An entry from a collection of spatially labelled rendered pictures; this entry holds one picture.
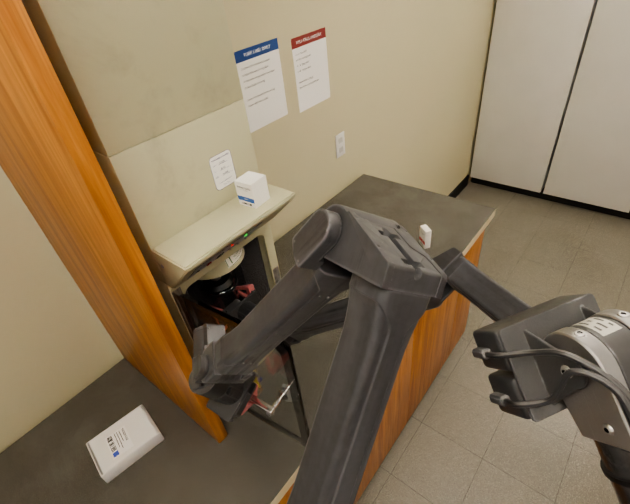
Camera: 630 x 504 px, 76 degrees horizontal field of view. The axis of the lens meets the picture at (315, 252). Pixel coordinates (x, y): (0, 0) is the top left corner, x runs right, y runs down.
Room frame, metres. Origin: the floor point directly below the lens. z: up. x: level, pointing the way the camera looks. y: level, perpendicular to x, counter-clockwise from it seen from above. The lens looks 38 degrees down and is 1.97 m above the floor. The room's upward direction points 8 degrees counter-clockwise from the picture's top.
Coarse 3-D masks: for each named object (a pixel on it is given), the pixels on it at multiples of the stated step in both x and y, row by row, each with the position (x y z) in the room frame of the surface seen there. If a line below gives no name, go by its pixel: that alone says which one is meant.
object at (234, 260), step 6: (240, 252) 0.85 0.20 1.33; (228, 258) 0.82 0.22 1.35; (234, 258) 0.82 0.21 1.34; (240, 258) 0.84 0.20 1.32; (222, 264) 0.80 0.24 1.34; (228, 264) 0.81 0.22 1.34; (234, 264) 0.81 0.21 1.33; (216, 270) 0.79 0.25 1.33; (222, 270) 0.79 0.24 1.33; (228, 270) 0.80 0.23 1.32; (204, 276) 0.78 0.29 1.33; (210, 276) 0.78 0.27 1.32; (216, 276) 0.78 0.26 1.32
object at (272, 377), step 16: (192, 304) 0.63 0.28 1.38; (192, 320) 0.65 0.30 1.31; (208, 320) 0.61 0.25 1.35; (224, 320) 0.57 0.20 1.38; (272, 352) 0.50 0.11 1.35; (288, 352) 0.47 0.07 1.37; (256, 368) 0.54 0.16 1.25; (272, 368) 0.51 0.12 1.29; (288, 368) 0.48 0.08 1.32; (272, 384) 0.52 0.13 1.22; (288, 384) 0.48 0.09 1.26; (272, 400) 0.53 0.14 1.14; (288, 400) 0.49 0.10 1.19; (256, 416) 0.58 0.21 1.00; (272, 416) 0.54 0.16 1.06; (288, 416) 0.50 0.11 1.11; (304, 416) 0.48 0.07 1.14; (288, 432) 0.51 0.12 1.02; (304, 432) 0.48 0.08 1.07
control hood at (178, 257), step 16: (272, 192) 0.83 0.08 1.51; (288, 192) 0.82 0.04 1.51; (224, 208) 0.79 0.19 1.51; (240, 208) 0.78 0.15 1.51; (272, 208) 0.77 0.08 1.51; (192, 224) 0.74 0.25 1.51; (208, 224) 0.73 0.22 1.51; (224, 224) 0.72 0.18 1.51; (240, 224) 0.71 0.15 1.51; (256, 224) 0.73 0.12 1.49; (176, 240) 0.69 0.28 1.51; (192, 240) 0.68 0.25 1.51; (208, 240) 0.67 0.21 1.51; (224, 240) 0.66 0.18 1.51; (160, 256) 0.64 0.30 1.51; (176, 256) 0.63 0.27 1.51; (192, 256) 0.62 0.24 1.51; (208, 256) 0.63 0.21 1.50; (176, 272) 0.62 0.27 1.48; (192, 272) 0.64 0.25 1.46
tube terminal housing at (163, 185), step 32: (192, 128) 0.79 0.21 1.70; (224, 128) 0.85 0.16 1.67; (128, 160) 0.69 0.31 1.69; (160, 160) 0.73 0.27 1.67; (192, 160) 0.78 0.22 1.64; (128, 192) 0.67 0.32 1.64; (160, 192) 0.71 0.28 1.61; (192, 192) 0.76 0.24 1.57; (224, 192) 0.82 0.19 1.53; (128, 224) 0.70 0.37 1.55; (160, 224) 0.70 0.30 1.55; (224, 256) 0.78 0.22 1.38; (160, 288) 0.70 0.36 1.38; (192, 352) 0.69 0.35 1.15
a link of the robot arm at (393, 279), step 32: (352, 224) 0.31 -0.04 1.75; (384, 224) 0.34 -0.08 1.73; (352, 256) 0.29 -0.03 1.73; (384, 256) 0.26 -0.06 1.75; (416, 256) 0.29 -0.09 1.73; (352, 288) 0.27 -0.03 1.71; (384, 288) 0.24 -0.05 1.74; (416, 288) 0.25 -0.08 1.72; (352, 320) 0.26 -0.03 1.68; (384, 320) 0.23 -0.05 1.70; (416, 320) 0.24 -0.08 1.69; (352, 352) 0.23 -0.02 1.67; (384, 352) 0.22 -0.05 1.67; (352, 384) 0.21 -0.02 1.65; (384, 384) 0.21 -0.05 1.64; (320, 416) 0.21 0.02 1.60; (352, 416) 0.19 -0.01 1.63; (320, 448) 0.19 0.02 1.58; (352, 448) 0.18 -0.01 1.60; (320, 480) 0.17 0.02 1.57; (352, 480) 0.16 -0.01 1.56
